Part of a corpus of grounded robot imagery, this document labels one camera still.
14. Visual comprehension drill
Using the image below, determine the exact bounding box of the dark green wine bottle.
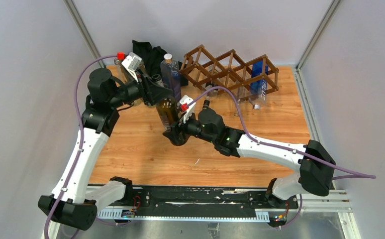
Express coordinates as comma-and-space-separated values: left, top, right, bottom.
151, 74, 190, 147

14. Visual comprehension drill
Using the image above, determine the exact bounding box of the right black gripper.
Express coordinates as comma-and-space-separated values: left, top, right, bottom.
163, 109, 217, 146

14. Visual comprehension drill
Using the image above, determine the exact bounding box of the blue bottle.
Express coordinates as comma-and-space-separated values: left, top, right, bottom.
160, 53, 182, 102
248, 61, 269, 110

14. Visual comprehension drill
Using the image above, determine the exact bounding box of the black crumpled cloth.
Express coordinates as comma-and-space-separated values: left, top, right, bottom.
131, 40, 189, 87

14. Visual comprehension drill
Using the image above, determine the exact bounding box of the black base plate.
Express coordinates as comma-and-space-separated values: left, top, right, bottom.
100, 185, 299, 219

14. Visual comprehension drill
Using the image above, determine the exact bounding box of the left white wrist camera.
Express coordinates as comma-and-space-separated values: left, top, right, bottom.
121, 52, 143, 83

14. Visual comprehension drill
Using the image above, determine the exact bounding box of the brown wooden wine rack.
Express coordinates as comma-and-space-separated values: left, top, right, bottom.
179, 44, 279, 94

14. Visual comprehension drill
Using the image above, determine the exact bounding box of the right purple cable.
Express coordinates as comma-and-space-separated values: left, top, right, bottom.
181, 86, 377, 180

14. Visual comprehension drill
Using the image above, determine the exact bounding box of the clear bottle black cap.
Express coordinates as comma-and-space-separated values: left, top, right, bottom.
202, 82, 218, 109

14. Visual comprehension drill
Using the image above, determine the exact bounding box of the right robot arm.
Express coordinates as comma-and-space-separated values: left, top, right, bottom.
163, 109, 336, 208

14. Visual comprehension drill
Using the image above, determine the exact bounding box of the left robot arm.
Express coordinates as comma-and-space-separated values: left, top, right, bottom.
38, 68, 172, 231

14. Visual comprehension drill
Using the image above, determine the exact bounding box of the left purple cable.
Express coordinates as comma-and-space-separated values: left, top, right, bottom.
43, 52, 124, 239

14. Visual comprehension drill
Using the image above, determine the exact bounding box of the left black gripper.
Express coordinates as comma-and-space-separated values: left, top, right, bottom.
108, 67, 172, 109

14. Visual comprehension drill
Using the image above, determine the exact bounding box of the clear empty bottle in rack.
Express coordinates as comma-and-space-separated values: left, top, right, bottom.
234, 86, 249, 114

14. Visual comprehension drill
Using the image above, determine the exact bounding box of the purple cable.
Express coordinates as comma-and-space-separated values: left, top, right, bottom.
43, 52, 124, 239
181, 86, 377, 180

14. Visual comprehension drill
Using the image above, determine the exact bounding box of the aluminium frame rail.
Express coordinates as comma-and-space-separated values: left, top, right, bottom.
52, 184, 353, 223

